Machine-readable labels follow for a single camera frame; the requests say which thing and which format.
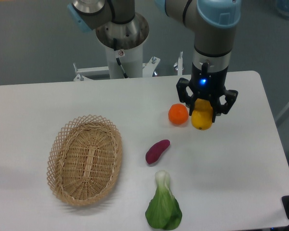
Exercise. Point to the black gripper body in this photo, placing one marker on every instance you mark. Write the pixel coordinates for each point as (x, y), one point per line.
(208, 85)

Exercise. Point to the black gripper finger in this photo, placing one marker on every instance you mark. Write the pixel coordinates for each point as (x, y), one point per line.
(183, 95)
(230, 97)

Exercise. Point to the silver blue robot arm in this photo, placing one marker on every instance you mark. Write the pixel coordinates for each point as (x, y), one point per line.
(123, 31)

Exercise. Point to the woven wicker basket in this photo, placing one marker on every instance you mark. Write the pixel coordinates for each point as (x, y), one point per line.
(85, 160)

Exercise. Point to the orange tangerine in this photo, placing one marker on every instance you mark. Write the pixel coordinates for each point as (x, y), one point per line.
(178, 114)

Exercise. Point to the purple sweet potato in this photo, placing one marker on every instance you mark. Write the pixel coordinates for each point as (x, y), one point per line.
(155, 151)

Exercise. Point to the blue object in background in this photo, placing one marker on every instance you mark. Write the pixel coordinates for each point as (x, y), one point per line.
(282, 7)

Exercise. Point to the green bok choy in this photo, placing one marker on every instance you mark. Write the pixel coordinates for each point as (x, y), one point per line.
(163, 211)

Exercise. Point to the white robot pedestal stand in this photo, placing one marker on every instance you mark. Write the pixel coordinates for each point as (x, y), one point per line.
(121, 63)

